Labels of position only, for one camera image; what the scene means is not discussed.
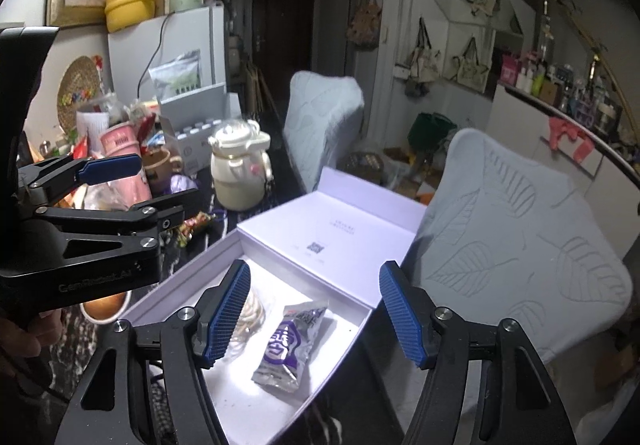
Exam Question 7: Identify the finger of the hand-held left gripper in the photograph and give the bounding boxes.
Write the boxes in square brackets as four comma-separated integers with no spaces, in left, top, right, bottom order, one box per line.
[17,154,144,206]
[30,188,202,246]

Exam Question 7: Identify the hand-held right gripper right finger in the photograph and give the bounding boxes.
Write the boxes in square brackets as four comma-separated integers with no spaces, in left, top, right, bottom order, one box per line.
[378,260,578,445]

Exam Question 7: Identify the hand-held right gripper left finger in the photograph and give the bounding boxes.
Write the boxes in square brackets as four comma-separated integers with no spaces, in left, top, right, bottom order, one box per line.
[54,259,252,445]

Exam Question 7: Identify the purple silver snack packet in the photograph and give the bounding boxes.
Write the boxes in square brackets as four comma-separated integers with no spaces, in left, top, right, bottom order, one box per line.
[250,303,328,393]

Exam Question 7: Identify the white gift box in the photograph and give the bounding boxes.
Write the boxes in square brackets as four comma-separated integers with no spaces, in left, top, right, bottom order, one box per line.
[117,166,428,445]

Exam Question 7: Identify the person's left hand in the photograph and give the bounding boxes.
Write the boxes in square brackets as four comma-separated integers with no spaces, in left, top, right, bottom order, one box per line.
[0,309,66,376]

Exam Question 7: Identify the purple foil wrapper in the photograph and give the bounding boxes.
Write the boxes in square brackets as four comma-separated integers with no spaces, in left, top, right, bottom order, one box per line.
[170,174,198,196]

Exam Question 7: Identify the clear cookie packet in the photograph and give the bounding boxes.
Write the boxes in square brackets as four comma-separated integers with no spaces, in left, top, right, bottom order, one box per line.
[227,285,273,361]

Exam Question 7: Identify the pink paper cup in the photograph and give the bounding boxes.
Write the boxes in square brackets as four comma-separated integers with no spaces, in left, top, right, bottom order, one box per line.
[100,122,153,201]

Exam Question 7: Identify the brown red snack packet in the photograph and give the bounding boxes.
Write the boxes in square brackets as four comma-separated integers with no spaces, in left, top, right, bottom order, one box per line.
[182,212,221,238]

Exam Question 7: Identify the brown mug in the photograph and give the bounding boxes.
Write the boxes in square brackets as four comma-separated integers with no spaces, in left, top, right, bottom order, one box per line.
[142,148,183,193]

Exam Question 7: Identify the white paper cup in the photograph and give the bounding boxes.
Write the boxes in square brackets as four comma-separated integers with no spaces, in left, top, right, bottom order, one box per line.
[76,111,111,146]

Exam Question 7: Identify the cream kettle pot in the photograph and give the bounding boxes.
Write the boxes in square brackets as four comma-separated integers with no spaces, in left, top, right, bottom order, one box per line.
[207,119,273,212]

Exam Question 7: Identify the cup of brown drink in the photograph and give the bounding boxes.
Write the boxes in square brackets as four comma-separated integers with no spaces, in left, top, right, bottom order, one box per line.
[80,292,131,326]

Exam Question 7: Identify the woven straw fan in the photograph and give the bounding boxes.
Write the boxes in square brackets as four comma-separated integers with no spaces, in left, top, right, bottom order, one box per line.
[56,56,103,133]

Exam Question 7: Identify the white carton of bottles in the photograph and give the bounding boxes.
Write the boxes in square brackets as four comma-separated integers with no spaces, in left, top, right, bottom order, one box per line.
[159,82,243,173]

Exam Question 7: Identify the green white pouch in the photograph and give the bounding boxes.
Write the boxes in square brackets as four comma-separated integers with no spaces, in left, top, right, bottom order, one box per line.
[148,50,202,101]

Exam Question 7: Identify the large light blue covered chair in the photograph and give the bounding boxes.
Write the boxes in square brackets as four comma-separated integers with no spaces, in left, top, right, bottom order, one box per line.
[410,128,633,366]

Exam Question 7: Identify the white fridge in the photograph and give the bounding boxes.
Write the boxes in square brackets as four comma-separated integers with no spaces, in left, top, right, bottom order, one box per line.
[107,5,226,106]

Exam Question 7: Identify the small light blue covered chair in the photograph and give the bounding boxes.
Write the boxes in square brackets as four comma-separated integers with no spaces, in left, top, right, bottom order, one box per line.
[282,71,365,193]

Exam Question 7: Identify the green bag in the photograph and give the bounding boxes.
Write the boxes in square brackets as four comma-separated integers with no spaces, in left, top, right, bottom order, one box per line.
[407,112,458,158]

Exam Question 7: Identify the dark wooden door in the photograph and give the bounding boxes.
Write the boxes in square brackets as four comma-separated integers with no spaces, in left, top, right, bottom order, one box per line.
[251,0,317,116]

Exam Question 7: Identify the white cabinet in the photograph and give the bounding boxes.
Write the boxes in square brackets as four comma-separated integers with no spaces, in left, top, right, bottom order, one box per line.
[487,82,640,188]

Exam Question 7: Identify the pink rubber gloves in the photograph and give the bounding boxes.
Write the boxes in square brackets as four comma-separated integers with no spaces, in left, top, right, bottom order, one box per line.
[548,118,591,161]

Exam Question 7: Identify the pink box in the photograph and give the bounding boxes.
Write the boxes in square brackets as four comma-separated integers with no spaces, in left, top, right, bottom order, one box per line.
[501,54,523,85]

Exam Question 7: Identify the brown hanging bag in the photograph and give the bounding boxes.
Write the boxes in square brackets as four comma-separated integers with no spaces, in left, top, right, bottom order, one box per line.
[350,0,382,51]

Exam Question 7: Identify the row of bottles and jars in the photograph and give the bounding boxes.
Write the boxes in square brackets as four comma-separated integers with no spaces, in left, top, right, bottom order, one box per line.
[520,0,628,138]

